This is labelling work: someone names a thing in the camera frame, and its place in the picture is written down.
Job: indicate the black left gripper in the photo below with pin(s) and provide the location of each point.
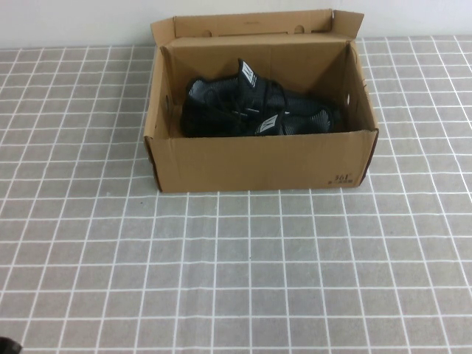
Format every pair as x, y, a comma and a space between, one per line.
9, 346

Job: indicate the black sneaker with white label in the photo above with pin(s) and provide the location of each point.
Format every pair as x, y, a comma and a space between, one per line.
267, 125
249, 72

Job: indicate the brown cardboard shoe box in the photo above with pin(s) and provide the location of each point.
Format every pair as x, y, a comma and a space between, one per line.
258, 162

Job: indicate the grey white checked tablecloth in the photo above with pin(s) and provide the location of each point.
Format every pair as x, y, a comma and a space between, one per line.
110, 258

